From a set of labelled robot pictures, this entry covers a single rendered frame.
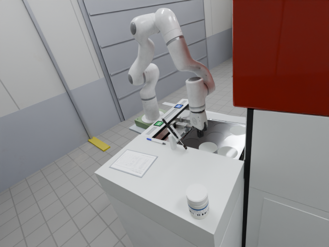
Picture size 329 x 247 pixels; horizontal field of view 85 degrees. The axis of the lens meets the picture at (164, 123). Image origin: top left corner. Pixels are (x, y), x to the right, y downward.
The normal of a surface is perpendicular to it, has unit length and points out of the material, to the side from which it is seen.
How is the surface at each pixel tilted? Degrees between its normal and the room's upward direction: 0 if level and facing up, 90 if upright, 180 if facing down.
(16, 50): 90
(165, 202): 0
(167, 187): 0
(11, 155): 90
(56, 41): 90
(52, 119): 90
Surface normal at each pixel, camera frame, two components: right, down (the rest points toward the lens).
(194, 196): -0.19, -0.85
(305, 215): -0.56, 0.51
